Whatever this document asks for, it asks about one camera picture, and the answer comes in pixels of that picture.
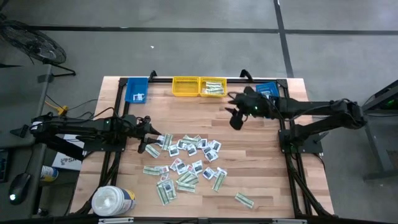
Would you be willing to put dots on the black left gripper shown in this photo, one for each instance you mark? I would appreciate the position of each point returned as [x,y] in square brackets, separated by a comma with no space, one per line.
[136,129]

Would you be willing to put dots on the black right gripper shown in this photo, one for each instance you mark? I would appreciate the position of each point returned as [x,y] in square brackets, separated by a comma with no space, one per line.
[253,105]

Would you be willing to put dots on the blue plastic basket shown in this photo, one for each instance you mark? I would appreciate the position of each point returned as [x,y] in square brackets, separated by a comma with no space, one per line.
[270,87]
[132,85]

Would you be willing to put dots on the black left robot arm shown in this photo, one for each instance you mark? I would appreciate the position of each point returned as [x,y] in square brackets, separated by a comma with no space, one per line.
[77,126]

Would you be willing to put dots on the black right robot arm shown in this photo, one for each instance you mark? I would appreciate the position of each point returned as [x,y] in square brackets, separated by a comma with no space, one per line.
[311,107]

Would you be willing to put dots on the white wipes canister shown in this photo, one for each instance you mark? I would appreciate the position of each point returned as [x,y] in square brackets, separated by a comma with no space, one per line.
[112,200]

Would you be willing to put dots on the white printed box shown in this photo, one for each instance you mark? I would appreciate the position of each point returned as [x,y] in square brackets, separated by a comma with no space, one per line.
[66,161]

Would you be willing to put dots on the black diagonal brace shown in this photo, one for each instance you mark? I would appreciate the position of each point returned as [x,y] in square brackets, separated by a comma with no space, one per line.
[62,149]

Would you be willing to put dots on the white yellow can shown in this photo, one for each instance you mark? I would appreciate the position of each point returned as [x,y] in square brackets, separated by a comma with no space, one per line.
[48,172]

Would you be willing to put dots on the grey desk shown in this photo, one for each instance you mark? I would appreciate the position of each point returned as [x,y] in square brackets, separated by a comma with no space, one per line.
[18,93]

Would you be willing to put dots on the black computer mouse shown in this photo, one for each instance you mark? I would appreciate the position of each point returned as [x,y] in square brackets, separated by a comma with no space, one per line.
[19,186]

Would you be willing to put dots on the grey metal cart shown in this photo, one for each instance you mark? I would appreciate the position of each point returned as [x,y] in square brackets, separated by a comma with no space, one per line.
[373,140]

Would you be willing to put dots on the black floor fan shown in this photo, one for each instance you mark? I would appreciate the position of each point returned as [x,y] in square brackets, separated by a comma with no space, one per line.
[34,43]

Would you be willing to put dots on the dark keyboard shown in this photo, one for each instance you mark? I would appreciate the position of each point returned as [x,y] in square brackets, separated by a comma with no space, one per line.
[3,165]

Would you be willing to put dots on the black frame clamp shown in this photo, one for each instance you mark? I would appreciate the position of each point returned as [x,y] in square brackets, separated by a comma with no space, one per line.
[152,74]
[245,74]

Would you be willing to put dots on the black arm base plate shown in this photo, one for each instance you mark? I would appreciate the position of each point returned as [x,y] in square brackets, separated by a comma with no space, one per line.
[311,147]
[93,148]

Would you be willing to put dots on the silver bracket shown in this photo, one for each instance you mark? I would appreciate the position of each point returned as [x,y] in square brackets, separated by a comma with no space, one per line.
[115,221]
[289,221]

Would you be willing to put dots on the black desk bracket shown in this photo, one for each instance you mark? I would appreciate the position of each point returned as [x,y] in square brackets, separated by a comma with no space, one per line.
[18,131]

